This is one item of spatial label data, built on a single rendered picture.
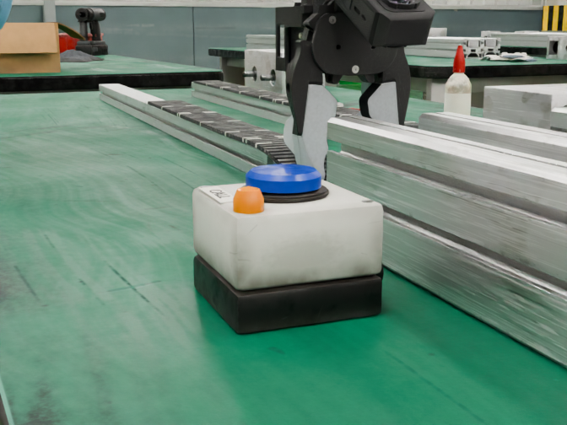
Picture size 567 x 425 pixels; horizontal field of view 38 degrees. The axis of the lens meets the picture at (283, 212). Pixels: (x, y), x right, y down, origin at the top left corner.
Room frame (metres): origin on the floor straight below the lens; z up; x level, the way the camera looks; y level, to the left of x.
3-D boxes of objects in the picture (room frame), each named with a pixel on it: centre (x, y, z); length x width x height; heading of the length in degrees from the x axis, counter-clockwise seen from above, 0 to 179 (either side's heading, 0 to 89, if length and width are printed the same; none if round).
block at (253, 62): (1.72, 0.03, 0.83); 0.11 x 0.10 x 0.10; 113
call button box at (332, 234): (0.43, -0.01, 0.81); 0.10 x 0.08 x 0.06; 112
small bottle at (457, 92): (1.19, -0.25, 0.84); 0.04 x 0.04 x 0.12
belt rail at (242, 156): (1.22, 0.17, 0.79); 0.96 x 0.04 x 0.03; 22
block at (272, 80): (1.61, -0.01, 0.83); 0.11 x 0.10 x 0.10; 113
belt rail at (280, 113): (1.29, 0.00, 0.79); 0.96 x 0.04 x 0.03; 22
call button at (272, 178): (0.43, 0.00, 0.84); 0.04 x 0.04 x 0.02
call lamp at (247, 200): (0.39, 0.02, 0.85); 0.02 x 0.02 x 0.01
